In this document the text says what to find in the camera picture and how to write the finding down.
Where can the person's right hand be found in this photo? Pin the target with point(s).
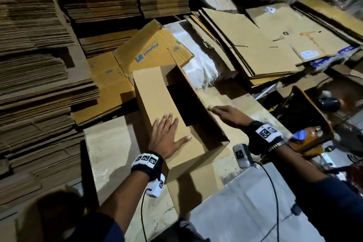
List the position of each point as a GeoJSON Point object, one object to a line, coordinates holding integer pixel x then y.
{"type": "Point", "coordinates": [232, 117]}

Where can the person's left hand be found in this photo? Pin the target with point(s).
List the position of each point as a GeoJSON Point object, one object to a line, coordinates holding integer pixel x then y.
{"type": "Point", "coordinates": [164, 140]}

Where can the brown cardboard box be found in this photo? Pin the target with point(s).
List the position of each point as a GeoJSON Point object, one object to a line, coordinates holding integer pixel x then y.
{"type": "Point", "coordinates": [153, 97]}

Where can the person's right forearm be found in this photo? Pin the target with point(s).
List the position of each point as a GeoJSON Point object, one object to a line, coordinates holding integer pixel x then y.
{"type": "Point", "coordinates": [323, 193]}

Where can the person's left forearm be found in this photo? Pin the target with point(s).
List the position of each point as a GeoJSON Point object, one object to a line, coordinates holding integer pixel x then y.
{"type": "Point", "coordinates": [119, 205]}

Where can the pile of brown cartons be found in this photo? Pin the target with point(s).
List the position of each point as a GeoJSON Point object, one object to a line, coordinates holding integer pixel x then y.
{"type": "Point", "coordinates": [255, 40]}

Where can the stacks of flat cardboard bundles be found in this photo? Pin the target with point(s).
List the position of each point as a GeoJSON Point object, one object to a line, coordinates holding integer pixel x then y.
{"type": "Point", "coordinates": [34, 80]}

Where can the black left wrist band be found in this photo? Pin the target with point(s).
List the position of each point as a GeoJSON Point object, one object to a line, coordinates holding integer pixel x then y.
{"type": "Point", "coordinates": [147, 165]}

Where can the black wrist band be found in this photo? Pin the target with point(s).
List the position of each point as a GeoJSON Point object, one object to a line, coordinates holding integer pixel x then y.
{"type": "Point", "coordinates": [265, 137]}
{"type": "Point", "coordinates": [147, 165]}

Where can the black right wrist band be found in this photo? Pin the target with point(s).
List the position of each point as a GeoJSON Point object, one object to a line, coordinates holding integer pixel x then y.
{"type": "Point", "coordinates": [265, 137]}

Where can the plywood work board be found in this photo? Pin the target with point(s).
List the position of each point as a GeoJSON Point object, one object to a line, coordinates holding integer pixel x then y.
{"type": "Point", "coordinates": [108, 148]}

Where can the blue glowing device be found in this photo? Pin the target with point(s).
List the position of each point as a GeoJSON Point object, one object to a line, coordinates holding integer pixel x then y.
{"type": "Point", "coordinates": [299, 134]}

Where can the white plastic sack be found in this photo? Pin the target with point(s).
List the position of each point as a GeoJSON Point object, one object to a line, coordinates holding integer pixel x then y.
{"type": "Point", "coordinates": [195, 57]}

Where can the black power adapter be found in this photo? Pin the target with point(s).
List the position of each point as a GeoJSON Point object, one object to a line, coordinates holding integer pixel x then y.
{"type": "Point", "coordinates": [330, 149]}

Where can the blue white printed bag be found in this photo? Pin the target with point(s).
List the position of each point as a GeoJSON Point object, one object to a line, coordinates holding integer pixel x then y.
{"type": "Point", "coordinates": [334, 57]}

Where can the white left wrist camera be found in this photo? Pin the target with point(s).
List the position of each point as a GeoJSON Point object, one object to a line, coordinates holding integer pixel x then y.
{"type": "Point", "coordinates": [156, 185]}

